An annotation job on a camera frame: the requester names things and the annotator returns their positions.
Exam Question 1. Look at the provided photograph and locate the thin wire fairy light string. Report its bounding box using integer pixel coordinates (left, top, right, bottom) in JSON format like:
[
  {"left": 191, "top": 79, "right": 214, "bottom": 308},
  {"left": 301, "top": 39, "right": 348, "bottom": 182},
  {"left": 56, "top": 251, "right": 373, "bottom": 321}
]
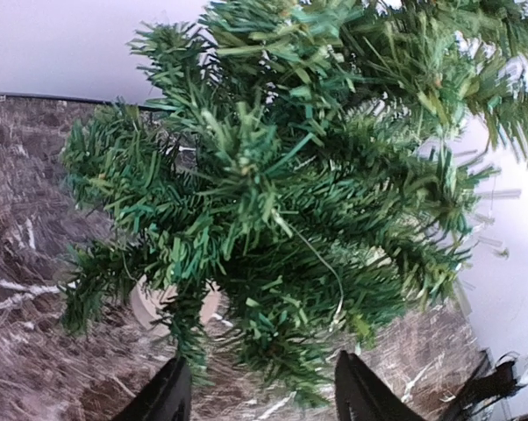
[{"left": 272, "top": 210, "right": 346, "bottom": 330}]

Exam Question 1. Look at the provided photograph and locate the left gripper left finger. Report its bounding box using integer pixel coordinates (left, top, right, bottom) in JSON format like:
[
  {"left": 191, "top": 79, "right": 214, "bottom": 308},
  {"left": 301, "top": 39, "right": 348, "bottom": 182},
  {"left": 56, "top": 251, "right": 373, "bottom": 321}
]
[{"left": 112, "top": 357, "right": 192, "bottom": 421}]

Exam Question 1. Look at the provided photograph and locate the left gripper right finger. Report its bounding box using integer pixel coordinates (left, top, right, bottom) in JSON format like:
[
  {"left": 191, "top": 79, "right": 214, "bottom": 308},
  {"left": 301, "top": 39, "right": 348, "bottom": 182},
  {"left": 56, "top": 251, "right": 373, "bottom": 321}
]
[{"left": 334, "top": 350, "right": 424, "bottom": 421}]

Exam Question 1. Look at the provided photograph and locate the round wooden tree base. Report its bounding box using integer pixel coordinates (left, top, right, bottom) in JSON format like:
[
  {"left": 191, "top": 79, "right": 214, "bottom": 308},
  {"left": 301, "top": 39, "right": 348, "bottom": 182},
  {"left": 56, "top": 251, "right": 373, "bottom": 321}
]
[{"left": 129, "top": 275, "right": 222, "bottom": 338}]

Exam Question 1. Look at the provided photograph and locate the small green christmas tree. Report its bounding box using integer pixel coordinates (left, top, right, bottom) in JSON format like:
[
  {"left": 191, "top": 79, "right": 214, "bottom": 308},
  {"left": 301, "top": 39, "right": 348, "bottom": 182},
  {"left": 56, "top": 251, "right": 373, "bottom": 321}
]
[{"left": 62, "top": 1, "right": 528, "bottom": 406}]

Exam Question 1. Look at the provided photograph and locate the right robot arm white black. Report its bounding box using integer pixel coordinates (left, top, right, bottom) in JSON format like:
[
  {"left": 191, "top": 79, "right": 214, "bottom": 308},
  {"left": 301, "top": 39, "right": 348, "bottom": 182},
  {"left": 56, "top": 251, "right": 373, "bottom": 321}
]
[{"left": 439, "top": 350, "right": 528, "bottom": 420}]

